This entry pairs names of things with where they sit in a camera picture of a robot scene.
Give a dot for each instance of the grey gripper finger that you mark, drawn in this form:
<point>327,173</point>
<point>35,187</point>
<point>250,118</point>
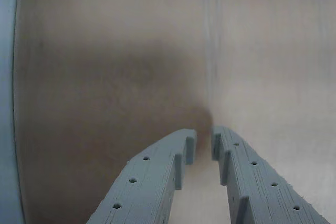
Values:
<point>147,182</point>
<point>262,195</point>

